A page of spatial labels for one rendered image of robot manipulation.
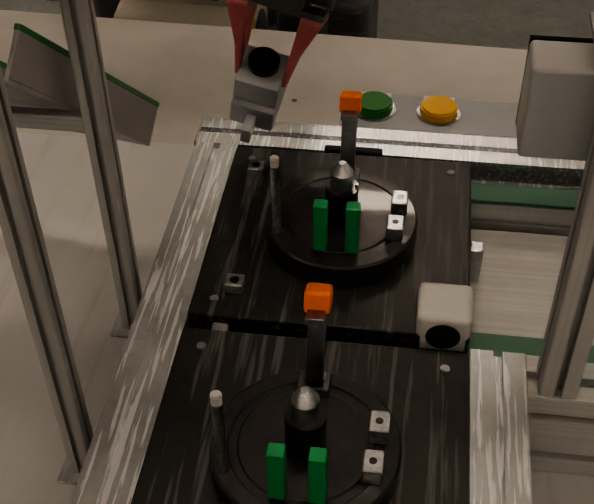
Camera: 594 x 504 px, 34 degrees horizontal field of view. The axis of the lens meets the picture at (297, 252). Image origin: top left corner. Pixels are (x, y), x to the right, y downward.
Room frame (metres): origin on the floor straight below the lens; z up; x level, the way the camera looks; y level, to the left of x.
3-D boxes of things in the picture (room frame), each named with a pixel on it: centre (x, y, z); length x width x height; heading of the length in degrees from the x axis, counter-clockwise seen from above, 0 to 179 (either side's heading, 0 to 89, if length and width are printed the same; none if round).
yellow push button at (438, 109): (0.88, -0.16, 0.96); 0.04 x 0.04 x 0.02
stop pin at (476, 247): (0.66, -0.17, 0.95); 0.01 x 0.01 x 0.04; 82
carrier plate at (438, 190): (0.68, -0.04, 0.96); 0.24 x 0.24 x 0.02; 82
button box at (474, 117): (0.88, -0.16, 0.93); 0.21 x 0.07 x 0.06; 82
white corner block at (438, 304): (0.57, -0.12, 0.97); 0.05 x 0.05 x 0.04; 82
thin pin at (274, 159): (0.66, 0.02, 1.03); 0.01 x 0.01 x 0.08
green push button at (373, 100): (0.89, -0.09, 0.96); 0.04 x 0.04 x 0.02
